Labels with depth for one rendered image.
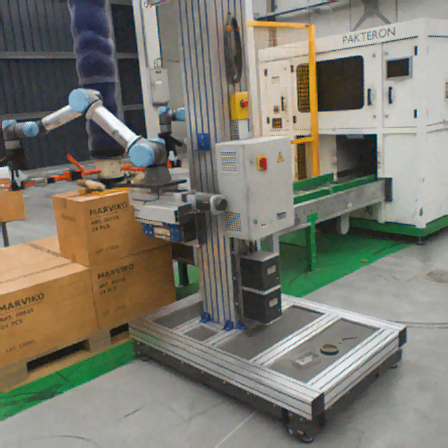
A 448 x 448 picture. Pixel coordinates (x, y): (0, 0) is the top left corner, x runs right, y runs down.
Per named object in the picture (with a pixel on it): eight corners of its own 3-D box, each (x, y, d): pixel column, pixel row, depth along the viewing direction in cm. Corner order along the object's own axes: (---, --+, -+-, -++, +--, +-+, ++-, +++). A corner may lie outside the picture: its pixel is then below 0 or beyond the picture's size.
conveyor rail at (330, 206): (380, 199, 475) (380, 179, 471) (385, 199, 471) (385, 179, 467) (193, 262, 333) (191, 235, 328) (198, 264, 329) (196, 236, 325)
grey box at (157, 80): (167, 102, 455) (163, 68, 448) (170, 102, 451) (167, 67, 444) (149, 103, 442) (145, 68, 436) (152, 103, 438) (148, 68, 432)
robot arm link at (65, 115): (104, 85, 272) (35, 120, 289) (95, 85, 262) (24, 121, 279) (113, 105, 273) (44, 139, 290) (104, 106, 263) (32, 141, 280)
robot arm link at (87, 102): (165, 151, 259) (88, 83, 263) (155, 154, 245) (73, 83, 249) (152, 168, 264) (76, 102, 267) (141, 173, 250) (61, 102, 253)
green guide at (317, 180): (326, 180, 519) (325, 171, 517) (334, 180, 511) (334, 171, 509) (210, 210, 420) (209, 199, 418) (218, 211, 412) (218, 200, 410)
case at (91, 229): (138, 234, 361) (131, 179, 353) (171, 243, 331) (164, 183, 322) (60, 255, 325) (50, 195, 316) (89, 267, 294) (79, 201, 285)
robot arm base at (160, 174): (177, 179, 270) (175, 161, 268) (155, 184, 260) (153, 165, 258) (160, 178, 281) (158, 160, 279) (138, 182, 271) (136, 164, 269)
